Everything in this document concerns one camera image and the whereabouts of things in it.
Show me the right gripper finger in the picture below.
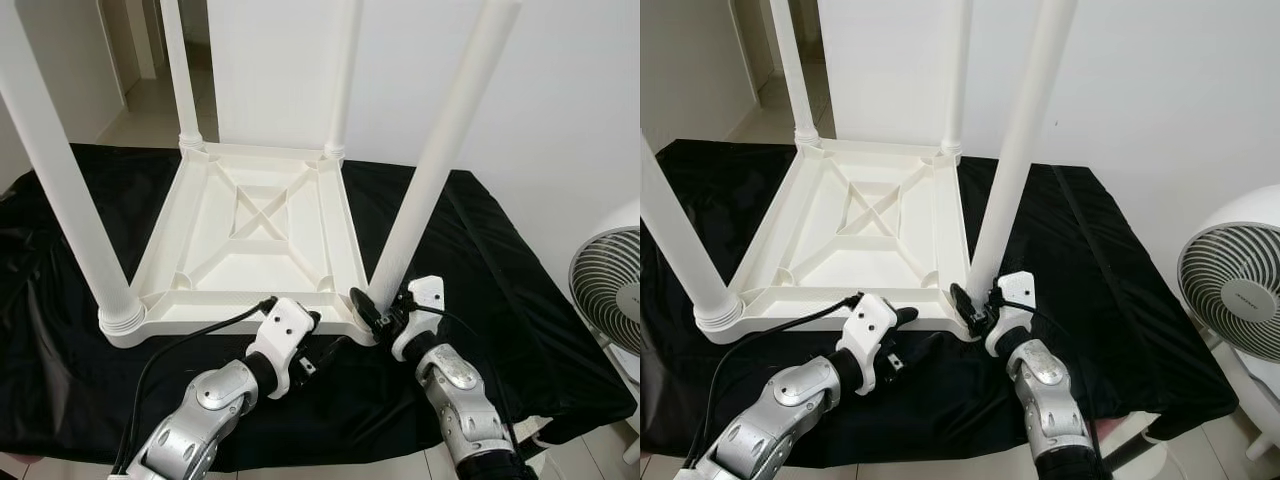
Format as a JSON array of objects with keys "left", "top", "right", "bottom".
[
  {"left": 947, "top": 281, "right": 980, "bottom": 338},
  {"left": 349, "top": 287, "right": 387, "bottom": 338}
]

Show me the white plastic table top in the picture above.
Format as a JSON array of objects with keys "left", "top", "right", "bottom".
[
  {"left": 99, "top": 139, "right": 380, "bottom": 350},
  {"left": 699, "top": 137, "right": 977, "bottom": 344}
]

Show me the black table cloth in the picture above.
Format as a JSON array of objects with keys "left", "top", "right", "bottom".
[
  {"left": 0, "top": 142, "right": 639, "bottom": 473},
  {"left": 640, "top": 139, "right": 1242, "bottom": 470}
]

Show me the white round plastic object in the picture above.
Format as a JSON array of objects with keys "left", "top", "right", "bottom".
[{"left": 1098, "top": 411, "right": 1168, "bottom": 463}]

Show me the white standing fan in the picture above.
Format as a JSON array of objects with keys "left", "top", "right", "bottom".
[
  {"left": 567, "top": 199, "right": 641, "bottom": 468},
  {"left": 1176, "top": 184, "right": 1280, "bottom": 463}
]

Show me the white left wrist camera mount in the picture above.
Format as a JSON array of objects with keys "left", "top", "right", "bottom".
[
  {"left": 837, "top": 292, "right": 900, "bottom": 395},
  {"left": 244, "top": 296, "right": 320, "bottom": 400}
]

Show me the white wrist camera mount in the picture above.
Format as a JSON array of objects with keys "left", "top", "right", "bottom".
[
  {"left": 244, "top": 296, "right": 320, "bottom": 400},
  {"left": 391, "top": 274, "right": 447, "bottom": 362},
  {"left": 837, "top": 292, "right": 900, "bottom": 395},
  {"left": 984, "top": 269, "right": 1039, "bottom": 359}
]

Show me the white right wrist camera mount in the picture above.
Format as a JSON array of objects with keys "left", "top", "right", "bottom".
[
  {"left": 984, "top": 269, "right": 1039, "bottom": 359},
  {"left": 391, "top": 274, "right": 447, "bottom": 362}
]

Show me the white door frame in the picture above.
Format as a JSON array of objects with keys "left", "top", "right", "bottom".
[
  {"left": 735, "top": 0, "right": 778, "bottom": 78},
  {"left": 105, "top": 0, "right": 163, "bottom": 83}
]

